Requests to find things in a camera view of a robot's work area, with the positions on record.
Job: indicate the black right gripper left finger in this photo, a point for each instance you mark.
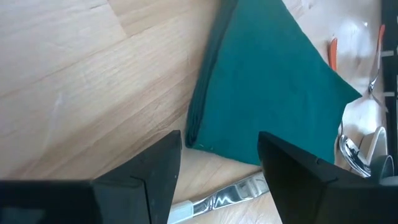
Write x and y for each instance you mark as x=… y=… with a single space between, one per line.
x=161 y=168

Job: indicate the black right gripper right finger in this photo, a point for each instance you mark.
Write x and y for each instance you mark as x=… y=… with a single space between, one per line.
x=289 y=174

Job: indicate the teal cloth napkin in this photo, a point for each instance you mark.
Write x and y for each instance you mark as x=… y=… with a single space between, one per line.
x=264 y=87

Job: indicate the white ribbed bowl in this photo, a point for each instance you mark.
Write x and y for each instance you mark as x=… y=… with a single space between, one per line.
x=377 y=143

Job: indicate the teal plate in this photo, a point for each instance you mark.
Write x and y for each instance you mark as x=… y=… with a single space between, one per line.
x=384 y=168

